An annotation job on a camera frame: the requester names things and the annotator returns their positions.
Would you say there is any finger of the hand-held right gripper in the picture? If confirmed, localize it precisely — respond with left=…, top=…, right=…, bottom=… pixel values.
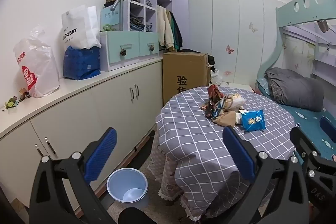
left=319, top=117, right=336, bottom=144
left=290, top=126, right=323, bottom=170

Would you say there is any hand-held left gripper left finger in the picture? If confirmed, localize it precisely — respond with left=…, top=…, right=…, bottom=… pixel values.
left=28, top=127, right=124, bottom=224

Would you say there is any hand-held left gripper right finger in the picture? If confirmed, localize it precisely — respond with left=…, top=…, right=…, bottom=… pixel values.
left=207, top=126, right=311, bottom=224

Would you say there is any blue snack packet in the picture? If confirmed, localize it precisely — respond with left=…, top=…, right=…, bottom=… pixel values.
left=241, top=109, right=265, bottom=132

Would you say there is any white tissue packet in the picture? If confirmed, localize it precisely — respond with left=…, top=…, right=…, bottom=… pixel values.
left=234, top=110, right=248, bottom=125

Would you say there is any brown paper bag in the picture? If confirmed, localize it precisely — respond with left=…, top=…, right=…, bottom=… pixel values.
left=211, top=111, right=238, bottom=127

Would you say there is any blue plastic trash bin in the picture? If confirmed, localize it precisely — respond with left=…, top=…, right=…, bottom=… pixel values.
left=106, top=168, right=148, bottom=203

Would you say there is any white orange plastic packet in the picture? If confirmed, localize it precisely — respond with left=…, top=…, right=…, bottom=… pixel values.
left=224, top=93, right=247, bottom=110

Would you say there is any red brown snack packet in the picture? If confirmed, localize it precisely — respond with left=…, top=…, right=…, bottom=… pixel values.
left=207, top=84, right=223, bottom=106

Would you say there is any teal printed bedsheet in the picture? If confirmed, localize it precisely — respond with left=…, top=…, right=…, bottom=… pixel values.
left=256, top=77, right=336, bottom=161

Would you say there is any long white cabinet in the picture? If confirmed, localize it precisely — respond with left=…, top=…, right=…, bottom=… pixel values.
left=0, top=55, right=164, bottom=214

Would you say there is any grey duvet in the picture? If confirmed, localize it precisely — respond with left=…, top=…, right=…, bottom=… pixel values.
left=265, top=68, right=324, bottom=112

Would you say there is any grey checked tablecloth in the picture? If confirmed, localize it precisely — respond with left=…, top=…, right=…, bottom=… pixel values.
left=155, top=86, right=297, bottom=222

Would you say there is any plaid blanket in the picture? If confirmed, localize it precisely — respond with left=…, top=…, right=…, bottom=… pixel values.
left=270, top=81, right=283, bottom=103

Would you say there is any pink fringed table cover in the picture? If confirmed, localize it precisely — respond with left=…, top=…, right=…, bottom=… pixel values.
left=147, top=130, right=210, bottom=223

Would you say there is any small white plastic bag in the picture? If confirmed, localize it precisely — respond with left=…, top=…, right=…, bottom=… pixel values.
left=210, top=69, right=223, bottom=85

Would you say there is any blue woven bag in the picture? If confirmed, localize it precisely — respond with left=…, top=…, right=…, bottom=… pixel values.
left=63, top=46, right=101, bottom=81

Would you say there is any large cardboard box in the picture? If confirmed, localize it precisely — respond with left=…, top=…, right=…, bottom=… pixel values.
left=162, top=52, right=211, bottom=106

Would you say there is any small green item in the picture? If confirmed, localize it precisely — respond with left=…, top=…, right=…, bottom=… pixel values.
left=3, top=97, right=21, bottom=111

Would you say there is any teal drawer unit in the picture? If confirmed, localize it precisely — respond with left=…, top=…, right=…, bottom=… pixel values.
left=100, top=30, right=160, bottom=72

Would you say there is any white red printed plastic bag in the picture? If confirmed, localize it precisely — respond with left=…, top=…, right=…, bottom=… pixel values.
left=13, top=25, right=60, bottom=98

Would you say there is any white paper shopping bag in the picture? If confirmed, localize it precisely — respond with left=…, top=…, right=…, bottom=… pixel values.
left=62, top=5, right=101, bottom=50

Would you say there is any black hanging jacket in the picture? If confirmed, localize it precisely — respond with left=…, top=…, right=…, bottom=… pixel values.
left=172, top=11, right=183, bottom=49

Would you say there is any dark folded jeans stack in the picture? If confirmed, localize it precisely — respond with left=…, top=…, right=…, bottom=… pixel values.
left=129, top=16, right=145, bottom=31

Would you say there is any light blue storage box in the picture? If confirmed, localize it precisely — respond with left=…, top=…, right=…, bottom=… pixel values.
left=100, top=7, right=124, bottom=30

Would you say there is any white wardrobe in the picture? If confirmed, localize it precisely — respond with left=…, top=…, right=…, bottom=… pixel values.
left=188, top=0, right=285, bottom=88

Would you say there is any green hanging jacket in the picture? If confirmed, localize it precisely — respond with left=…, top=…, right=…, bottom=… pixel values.
left=169, top=11, right=179, bottom=48

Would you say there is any cream hanging jacket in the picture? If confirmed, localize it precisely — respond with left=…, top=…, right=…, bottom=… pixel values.
left=157, top=6, right=175, bottom=51

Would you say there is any teal bunk bed frame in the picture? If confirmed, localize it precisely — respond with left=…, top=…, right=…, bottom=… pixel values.
left=256, top=0, right=336, bottom=161

